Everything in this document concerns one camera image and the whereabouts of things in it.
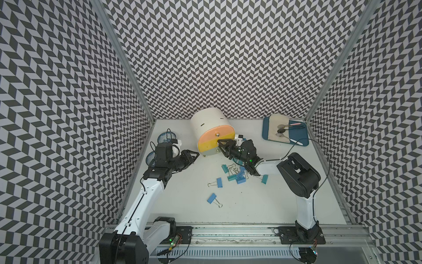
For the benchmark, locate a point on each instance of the aluminium front rail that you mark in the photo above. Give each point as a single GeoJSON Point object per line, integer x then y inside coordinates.
{"type": "Point", "coordinates": [260, 235]}

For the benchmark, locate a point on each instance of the green binder clip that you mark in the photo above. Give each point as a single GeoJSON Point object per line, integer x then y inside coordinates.
{"type": "Point", "coordinates": [229, 169]}
{"type": "Point", "coordinates": [232, 175]}
{"type": "Point", "coordinates": [264, 179]}

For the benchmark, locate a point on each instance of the teal blue tray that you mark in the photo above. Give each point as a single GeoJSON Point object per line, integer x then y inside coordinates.
{"type": "Point", "coordinates": [296, 133]}

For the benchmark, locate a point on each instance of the pink handled spoon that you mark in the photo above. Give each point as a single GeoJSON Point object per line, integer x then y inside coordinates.
{"type": "Point", "coordinates": [288, 126]}

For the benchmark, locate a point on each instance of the green binder clip centre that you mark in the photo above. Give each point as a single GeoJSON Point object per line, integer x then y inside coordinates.
{"type": "Point", "coordinates": [232, 175]}

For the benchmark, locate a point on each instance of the green binder clip far right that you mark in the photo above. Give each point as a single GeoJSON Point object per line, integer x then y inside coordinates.
{"type": "Point", "coordinates": [264, 179]}

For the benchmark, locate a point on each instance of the orange pink top drawer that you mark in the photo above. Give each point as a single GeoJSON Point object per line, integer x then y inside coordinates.
{"type": "Point", "coordinates": [218, 131]}

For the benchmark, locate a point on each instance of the green binder clip left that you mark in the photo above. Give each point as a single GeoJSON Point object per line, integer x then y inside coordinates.
{"type": "Point", "coordinates": [229, 169]}

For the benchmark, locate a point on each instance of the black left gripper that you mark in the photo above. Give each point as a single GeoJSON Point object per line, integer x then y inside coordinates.
{"type": "Point", "coordinates": [188, 159]}

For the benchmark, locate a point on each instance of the white handled spoon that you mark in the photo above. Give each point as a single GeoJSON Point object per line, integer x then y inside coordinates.
{"type": "Point", "coordinates": [291, 140]}

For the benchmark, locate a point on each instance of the blue floral bowl far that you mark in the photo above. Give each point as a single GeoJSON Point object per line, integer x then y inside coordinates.
{"type": "Point", "coordinates": [167, 137]}

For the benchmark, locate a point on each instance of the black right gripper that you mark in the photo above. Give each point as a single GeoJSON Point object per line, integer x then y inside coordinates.
{"type": "Point", "coordinates": [231, 142]}

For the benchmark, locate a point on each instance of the aluminium corner post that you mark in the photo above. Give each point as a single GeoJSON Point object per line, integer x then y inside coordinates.
{"type": "Point", "coordinates": [342, 58]}
{"type": "Point", "coordinates": [109, 30]}

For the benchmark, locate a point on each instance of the aluminium corner post right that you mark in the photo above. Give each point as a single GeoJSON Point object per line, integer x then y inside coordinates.
{"type": "Point", "coordinates": [342, 58]}

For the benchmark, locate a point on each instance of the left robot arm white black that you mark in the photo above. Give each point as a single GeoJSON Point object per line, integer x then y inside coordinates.
{"type": "Point", "coordinates": [132, 242]}

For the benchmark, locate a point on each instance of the blue floral bowl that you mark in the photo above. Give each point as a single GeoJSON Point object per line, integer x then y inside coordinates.
{"type": "Point", "coordinates": [167, 137]}
{"type": "Point", "coordinates": [151, 159]}

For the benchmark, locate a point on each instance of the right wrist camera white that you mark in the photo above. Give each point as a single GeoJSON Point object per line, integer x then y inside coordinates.
{"type": "Point", "coordinates": [239, 138]}

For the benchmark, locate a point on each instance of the yellow drawer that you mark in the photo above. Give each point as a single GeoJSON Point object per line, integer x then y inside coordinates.
{"type": "Point", "coordinates": [209, 147]}

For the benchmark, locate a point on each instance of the cream round drawer cabinet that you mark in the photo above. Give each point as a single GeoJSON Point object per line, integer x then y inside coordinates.
{"type": "Point", "coordinates": [209, 126]}

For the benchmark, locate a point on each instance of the blue binder clip pile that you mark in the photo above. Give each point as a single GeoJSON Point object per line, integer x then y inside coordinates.
{"type": "Point", "coordinates": [241, 173]}

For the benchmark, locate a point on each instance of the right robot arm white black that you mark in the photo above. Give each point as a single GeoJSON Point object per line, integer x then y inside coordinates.
{"type": "Point", "coordinates": [301, 178]}

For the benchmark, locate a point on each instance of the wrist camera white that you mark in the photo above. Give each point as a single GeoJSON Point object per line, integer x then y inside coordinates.
{"type": "Point", "coordinates": [239, 138]}
{"type": "Point", "coordinates": [176, 145]}

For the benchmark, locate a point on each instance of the teal handled spoon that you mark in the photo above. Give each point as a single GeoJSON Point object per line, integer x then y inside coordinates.
{"type": "Point", "coordinates": [292, 128]}

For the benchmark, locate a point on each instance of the blue floral bowl near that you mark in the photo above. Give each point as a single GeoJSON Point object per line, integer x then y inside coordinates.
{"type": "Point", "coordinates": [151, 159]}

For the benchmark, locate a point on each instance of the aluminium corner post left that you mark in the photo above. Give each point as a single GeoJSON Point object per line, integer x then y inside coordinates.
{"type": "Point", "coordinates": [109, 30]}

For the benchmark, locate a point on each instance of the beige folded cloth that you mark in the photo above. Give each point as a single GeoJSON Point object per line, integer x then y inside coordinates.
{"type": "Point", "coordinates": [274, 121]}

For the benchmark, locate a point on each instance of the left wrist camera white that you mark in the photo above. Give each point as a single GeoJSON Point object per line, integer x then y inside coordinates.
{"type": "Point", "coordinates": [176, 145]}

